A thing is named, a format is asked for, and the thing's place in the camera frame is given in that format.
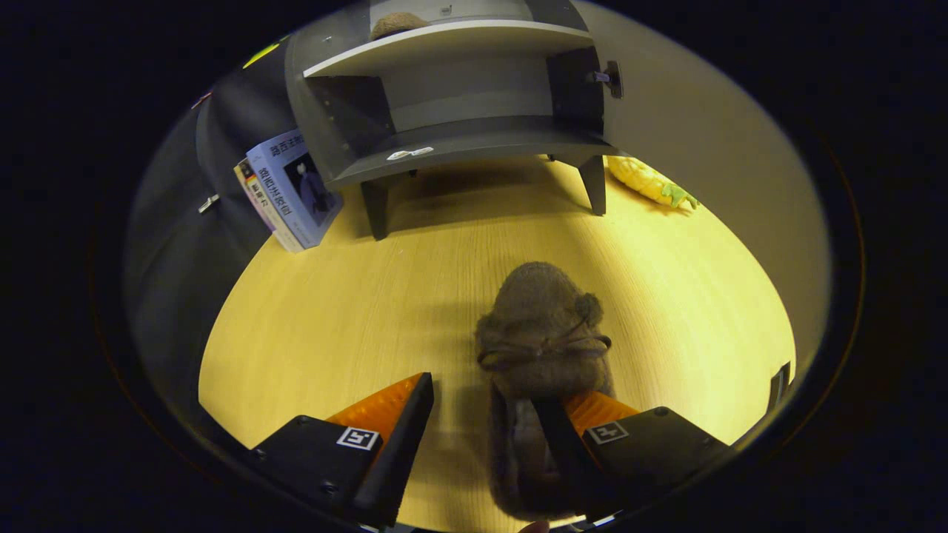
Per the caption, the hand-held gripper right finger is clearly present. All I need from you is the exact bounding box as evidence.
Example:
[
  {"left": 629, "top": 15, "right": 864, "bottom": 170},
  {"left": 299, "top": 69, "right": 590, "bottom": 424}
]
[{"left": 532, "top": 390, "right": 735, "bottom": 523}]

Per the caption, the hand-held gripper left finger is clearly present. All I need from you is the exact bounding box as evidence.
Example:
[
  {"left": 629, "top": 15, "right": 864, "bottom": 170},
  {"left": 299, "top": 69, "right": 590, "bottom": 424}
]
[{"left": 250, "top": 372, "right": 435, "bottom": 529}]

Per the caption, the brown fluffy shoe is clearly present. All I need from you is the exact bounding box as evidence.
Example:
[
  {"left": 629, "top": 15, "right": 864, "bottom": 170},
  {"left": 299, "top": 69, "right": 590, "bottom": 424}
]
[
  {"left": 475, "top": 261, "right": 615, "bottom": 523},
  {"left": 370, "top": 11, "right": 430, "bottom": 41}
]

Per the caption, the grey shoe cabinet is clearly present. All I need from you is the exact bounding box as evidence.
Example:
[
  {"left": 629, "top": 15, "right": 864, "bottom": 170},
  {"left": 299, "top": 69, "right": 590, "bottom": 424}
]
[{"left": 285, "top": 0, "right": 624, "bottom": 241}]

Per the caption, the blue cover book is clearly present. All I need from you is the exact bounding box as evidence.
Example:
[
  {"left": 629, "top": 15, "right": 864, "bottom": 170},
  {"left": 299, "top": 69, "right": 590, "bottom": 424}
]
[{"left": 246, "top": 130, "right": 344, "bottom": 249}]

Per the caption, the yellow plush toy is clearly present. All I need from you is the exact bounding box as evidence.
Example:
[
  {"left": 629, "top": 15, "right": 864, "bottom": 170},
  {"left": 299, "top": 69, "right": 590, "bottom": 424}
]
[{"left": 606, "top": 155, "right": 699, "bottom": 212}]

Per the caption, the white spine book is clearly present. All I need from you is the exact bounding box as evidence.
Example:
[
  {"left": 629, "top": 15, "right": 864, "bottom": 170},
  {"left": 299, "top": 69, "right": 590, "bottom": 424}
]
[{"left": 234, "top": 158, "right": 306, "bottom": 254}]

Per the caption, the black backdrop cloth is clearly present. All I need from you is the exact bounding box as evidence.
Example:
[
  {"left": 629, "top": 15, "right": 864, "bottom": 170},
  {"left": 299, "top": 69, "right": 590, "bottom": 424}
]
[{"left": 122, "top": 33, "right": 297, "bottom": 445}]

